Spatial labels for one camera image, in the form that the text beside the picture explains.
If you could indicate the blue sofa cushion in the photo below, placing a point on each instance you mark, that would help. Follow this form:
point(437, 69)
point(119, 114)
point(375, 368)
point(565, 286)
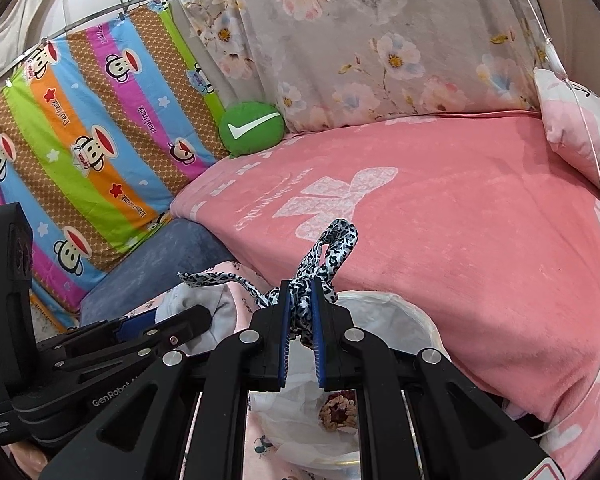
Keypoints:
point(170, 260)

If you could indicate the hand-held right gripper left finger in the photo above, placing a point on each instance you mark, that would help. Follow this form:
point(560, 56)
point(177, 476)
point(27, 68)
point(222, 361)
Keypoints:
point(283, 340)

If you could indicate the pink fleece blanket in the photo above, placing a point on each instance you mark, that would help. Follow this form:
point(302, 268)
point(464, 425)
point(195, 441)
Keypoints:
point(455, 235)

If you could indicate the striped monkey print blanket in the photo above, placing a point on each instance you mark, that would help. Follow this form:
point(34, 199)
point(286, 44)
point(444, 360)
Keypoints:
point(80, 110)

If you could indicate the grey metal rod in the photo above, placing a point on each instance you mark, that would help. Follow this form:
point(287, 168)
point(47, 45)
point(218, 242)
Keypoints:
point(105, 11)

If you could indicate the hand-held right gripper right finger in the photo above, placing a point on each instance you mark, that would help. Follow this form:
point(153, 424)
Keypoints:
point(320, 340)

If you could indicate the grey floral sheet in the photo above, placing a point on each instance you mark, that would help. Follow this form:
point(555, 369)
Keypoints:
point(380, 35)

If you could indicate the pink panda print cloth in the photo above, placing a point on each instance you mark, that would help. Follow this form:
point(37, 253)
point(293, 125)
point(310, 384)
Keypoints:
point(235, 280)

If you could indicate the brown and tan scrunchie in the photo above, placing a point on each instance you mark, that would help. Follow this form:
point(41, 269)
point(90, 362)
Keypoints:
point(337, 410)

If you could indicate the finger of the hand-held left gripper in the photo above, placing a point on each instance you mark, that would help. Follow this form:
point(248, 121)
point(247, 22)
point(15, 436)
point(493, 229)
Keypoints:
point(190, 320)
point(137, 324)

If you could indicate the leopard print ribbon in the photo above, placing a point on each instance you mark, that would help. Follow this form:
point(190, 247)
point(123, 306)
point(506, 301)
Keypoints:
point(330, 255)

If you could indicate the green round cushion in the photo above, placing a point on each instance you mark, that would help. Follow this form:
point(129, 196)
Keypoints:
point(250, 132)

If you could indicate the pink and white pillow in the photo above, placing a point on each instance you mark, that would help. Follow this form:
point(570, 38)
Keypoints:
point(580, 125)

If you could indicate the white hanging cloth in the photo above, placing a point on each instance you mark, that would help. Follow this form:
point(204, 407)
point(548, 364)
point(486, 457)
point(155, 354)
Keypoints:
point(10, 35)

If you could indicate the trash bin with white liner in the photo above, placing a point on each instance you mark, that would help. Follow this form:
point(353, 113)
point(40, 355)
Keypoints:
point(290, 410)

